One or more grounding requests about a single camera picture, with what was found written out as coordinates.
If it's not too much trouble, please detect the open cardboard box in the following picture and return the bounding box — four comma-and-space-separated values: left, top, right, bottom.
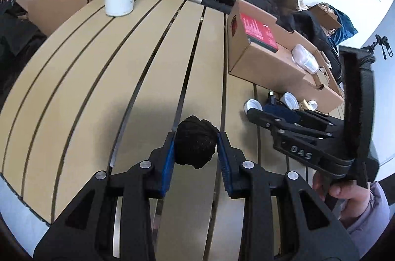
226, 0, 345, 114

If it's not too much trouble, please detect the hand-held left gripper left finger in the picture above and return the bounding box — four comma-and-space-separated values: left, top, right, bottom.
33, 131, 177, 261

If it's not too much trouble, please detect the white plastic case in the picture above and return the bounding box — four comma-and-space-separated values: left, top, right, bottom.
291, 44, 319, 74

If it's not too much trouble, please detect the black tripod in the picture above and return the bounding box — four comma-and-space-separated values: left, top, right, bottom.
360, 35, 392, 60

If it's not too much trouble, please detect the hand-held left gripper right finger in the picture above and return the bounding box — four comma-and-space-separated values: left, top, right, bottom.
216, 131, 360, 261

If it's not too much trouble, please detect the black sock ball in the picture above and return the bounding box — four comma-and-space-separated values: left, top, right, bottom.
174, 115, 220, 170

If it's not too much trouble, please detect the person's right hand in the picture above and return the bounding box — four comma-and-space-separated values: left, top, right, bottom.
312, 170, 371, 220

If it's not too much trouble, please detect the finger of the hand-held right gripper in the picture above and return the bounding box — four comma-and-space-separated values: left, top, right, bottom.
292, 108, 344, 132
246, 107, 335, 170

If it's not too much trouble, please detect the red booklet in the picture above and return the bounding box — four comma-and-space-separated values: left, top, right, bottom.
239, 13, 279, 52

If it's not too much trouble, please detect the blue bag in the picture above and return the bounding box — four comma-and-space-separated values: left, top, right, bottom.
327, 6, 359, 40

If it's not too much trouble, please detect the black clothes pile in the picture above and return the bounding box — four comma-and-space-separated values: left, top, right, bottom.
256, 0, 342, 81

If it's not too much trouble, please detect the brown paper bag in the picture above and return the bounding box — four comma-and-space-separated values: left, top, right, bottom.
308, 2, 342, 31

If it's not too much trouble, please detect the large brown cardboard box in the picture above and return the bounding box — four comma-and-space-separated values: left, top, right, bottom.
26, 0, 106, 37

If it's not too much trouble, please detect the dark cloth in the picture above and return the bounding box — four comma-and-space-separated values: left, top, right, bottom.
0, 2, 47, 102

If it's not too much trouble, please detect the dark blue small box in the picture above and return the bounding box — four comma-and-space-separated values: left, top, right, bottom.
264, 103, 300, 123

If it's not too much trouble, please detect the person's right forearm lilac sleeve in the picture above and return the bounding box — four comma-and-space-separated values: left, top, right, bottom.
339, 181, 391, 250

